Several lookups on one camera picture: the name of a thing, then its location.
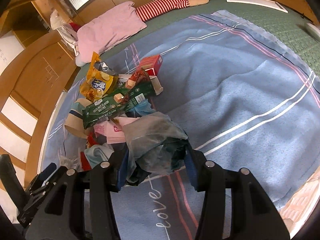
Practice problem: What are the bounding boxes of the pink paper wrapper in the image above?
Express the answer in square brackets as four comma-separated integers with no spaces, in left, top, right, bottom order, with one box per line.
[93,116,139,144]

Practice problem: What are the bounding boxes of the clear plastic bag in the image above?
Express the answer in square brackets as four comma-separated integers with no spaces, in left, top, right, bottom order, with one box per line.
[123,112,189,186]

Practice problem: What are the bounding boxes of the paper cup blue stripes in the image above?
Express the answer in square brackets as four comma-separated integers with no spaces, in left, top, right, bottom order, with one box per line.
[64,98,93,139]

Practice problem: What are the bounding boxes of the green hazelnut wafer wrapper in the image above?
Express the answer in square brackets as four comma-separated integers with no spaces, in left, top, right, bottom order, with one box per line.
[82,81,156,129]

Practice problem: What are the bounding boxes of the yellow chips bag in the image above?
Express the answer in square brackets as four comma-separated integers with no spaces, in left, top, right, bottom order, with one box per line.
[80,52,119,102]

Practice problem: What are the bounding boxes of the red cardboard box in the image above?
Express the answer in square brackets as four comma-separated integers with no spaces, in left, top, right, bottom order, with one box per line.
[137,54,163,76]

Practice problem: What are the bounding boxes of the blue plaid blanket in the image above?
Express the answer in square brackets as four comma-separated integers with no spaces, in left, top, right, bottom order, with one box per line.
[42,11,319,239]

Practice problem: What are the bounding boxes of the wooden bed headboard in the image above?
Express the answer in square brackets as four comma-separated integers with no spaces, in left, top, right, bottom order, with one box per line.
[1,30,76,187]

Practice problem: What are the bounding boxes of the white plush toy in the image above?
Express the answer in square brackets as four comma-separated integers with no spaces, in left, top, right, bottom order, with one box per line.
[50,9,77,46]

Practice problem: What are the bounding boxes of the pink pillow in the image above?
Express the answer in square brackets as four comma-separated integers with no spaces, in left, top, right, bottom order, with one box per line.
[75,1,147,67]

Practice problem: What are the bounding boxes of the green bed mat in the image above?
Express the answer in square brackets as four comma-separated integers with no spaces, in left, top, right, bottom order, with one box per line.
[101,0,319,75]

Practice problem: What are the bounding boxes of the white handheld device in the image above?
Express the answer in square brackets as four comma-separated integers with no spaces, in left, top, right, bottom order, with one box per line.
[304,23,320,42]

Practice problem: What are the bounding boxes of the white flat board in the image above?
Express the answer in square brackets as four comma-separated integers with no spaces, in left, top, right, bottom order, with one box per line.
[226,0,288,13]

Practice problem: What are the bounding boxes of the striped plush doll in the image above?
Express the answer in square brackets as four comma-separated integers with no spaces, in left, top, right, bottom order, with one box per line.
[136,0,210,22]

